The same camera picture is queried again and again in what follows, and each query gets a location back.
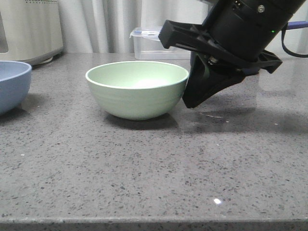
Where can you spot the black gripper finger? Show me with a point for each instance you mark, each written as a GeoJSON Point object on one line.
{"type": "Point", "coordinates": [208, 78]}

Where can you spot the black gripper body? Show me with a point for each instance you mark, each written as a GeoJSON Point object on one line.
{"type": "Point", "coordinates": [235, 35]}

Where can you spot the green bowl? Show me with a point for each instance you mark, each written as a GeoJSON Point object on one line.
{"type": "Point", "coordinates": [137, 90]}

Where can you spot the blue bowl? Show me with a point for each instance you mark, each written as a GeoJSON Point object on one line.
{"type": "Point", "coordinates": [15, 79]}

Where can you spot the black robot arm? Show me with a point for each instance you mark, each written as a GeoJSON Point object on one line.
{"type": "Point", "coordinates": [280, 10]}

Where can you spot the dark blue saucepan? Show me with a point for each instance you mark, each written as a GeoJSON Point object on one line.
{"type": "Point", "coordinates": [290, 26]}

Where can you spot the clear plastic food container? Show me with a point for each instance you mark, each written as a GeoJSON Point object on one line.
{"type": "Point", "coordinates": [147, 46]}

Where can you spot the grey white curtain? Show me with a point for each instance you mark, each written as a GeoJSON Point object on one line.
{"type": "Point", "coordinates": [104, 26]}

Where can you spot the cream white toaster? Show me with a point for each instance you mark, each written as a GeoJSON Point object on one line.
{"type": "Point", "coordinates": [30, 30]}

